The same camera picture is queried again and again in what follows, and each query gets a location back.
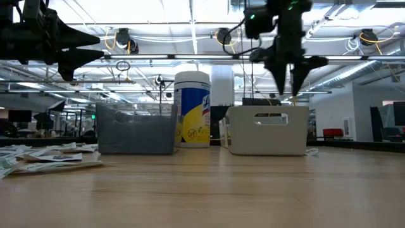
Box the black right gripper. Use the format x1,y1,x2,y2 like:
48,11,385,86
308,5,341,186
249,33,330,98

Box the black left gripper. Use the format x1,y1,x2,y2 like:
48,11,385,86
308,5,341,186
0,18,106,82

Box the white plastic bin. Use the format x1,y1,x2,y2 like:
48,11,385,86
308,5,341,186
225,104,310,157

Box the grey translucent plastic bin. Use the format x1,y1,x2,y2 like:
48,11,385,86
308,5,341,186
96,101,178,156

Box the green striped bandage wrapper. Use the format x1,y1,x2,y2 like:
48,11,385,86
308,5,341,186
23,148,53,158
0,156,20,172

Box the yellow blue wipes canister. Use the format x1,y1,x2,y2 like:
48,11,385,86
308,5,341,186
173,70,212,149

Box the packets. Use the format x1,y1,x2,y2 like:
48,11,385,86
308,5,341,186
0,160,105,181

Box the red box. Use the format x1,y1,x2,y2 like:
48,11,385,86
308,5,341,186
322,128,344,137

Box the black monitor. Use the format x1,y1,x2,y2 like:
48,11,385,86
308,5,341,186
393,101,405,127
8,110,32,124

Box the black upright panel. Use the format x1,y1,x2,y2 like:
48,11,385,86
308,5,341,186
370,106,383,143

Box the black aluminium table frame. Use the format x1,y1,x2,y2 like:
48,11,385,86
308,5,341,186
0,136,405,150

